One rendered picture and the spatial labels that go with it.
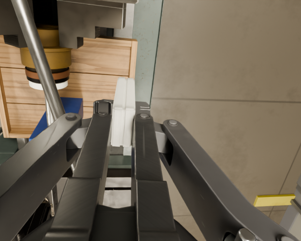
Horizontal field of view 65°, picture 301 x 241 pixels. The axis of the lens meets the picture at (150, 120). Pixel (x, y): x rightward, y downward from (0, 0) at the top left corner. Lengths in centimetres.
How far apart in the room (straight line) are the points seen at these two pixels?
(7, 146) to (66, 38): 55
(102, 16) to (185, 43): 123
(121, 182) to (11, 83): 42
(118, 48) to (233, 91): 130
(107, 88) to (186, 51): 101
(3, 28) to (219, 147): 183
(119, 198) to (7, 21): 58
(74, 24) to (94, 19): 4
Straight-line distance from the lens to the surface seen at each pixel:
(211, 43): 168
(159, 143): 15
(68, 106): 65
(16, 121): 78
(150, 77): 105
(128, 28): 68
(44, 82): 23
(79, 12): 43
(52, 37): 45
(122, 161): 79
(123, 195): 80
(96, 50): 66
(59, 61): 45
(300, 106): 222
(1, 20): 41
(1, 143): 93
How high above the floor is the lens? 154
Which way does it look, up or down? 61 degrees down
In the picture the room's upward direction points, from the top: 164 degrees clockwise
